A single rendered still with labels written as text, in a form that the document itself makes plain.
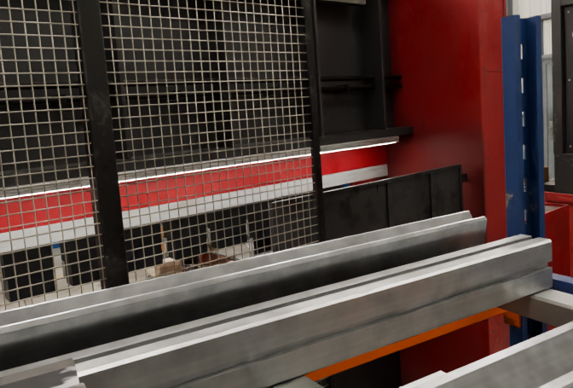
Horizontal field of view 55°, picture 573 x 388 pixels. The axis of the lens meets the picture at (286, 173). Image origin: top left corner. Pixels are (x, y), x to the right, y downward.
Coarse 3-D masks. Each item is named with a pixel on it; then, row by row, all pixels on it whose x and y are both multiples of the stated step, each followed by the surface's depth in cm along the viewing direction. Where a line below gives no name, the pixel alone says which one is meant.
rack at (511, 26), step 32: (512, 32) 78; (512, 64) 78; (512, 96) 79; (512, 128) 79; (512, 160) 80; (512, 192) 81; (544, 192) 83; (512, 224) 81; (544, 224) 83; (480, 320) 74; (512, 320) 83; (544, 320) 64; (384, 352) 66; (288, 384) 48
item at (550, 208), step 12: (552, 204) 319; (564, 204) 314; (552, 216) 299; (564, 216) 309; (552, 228) 299; (564, 228) 310; (552, 240) 300; (564, 240) 310; (552, 252) 300; (564, 252) 311; (552, 264) 301; (564, 264) 312; (528, 336) 288
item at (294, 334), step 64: (320, 256) 57; (384, 256) 62; (448, 256) 63; (512, 256) 63; (0, 320) 45; (64, 320) 45; (128, 320) 48; (192, 320) 51; (256, 320) 47; (320, 320) 50; (384, 320) 54; (448, 320) 58; (0, 384) 34; (64, 384) 35; (128, 384) 42; (192, 384) 44; (256, 384) 47; (448, 384) 32; (512, 384) 33
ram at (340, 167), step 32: (352, 160) 276; (384, 160) 292; (64, 192) 185; (128, 192) 200; (160, 192) 209; (192, 192) 217; (224, 192) 227; (256, 192) 238; (0, 224) 173; (32, 224) 179; (64, 224) 186; (128, 224) 201
